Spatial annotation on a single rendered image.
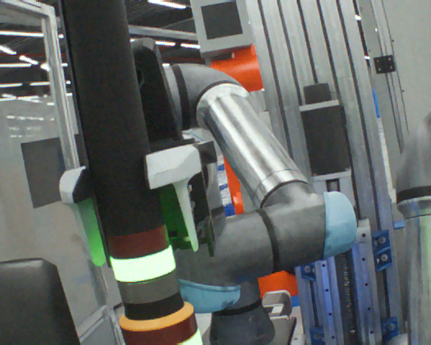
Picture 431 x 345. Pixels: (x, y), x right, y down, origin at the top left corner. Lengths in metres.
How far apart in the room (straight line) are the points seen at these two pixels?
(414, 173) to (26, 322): 0.49
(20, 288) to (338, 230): 0.34
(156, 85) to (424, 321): 0.44
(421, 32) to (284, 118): 1.04
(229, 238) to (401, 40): 1.64
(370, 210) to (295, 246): 0.66
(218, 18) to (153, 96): 3.93
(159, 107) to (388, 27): 1.76
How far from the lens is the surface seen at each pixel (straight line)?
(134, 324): 0.28
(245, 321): 1.12
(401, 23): 2.10
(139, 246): 0.27
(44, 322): 0.40
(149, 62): 0.38
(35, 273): 0.43
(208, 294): 0.54
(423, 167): 0.66
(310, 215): 0.57
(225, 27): 4.29
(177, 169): 0.26
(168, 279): 0.27
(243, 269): 0.55
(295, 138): 1.19
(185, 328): 0.28
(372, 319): 1.19
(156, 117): 0.39
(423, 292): 0.66
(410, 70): 2.08
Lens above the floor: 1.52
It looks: 5 degrees down
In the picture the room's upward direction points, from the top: 11 degrees counter-clockwise
